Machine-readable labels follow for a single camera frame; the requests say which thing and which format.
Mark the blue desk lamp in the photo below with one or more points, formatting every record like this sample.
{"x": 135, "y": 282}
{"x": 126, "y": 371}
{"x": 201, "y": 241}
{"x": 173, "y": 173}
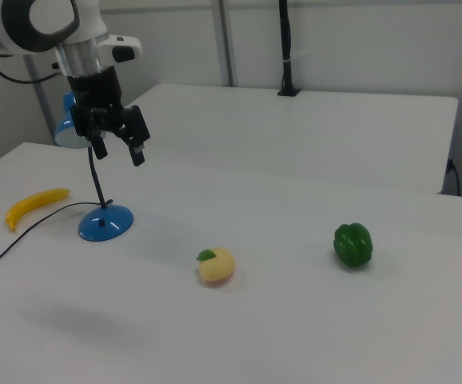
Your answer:
{"x": 105, "y": 222}

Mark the green toy bell pepper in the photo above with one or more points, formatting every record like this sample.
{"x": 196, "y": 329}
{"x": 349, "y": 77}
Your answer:
{"x": 353, "y": 245}

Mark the black camera pole with base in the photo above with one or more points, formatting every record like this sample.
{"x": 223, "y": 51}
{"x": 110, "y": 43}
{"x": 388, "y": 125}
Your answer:
{"x": 287, "y": 48}

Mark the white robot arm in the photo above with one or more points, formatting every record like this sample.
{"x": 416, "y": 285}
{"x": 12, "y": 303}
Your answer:
{"x": 35, "y": 24}

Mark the yellow toy banana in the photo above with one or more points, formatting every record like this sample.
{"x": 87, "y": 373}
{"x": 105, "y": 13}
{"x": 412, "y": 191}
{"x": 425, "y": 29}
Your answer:
{"x": 31, "y": 204}

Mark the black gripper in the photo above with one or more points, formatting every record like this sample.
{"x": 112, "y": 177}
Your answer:
{"x": 95, "y": 100}

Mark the white adjacent table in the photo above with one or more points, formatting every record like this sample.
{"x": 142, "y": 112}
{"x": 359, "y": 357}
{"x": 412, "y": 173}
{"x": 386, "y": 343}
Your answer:
{"x": 287, "y": 132}

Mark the yellow toy peach with leaf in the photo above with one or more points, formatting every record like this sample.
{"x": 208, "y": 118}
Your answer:
{"x": 217, "y": 266}

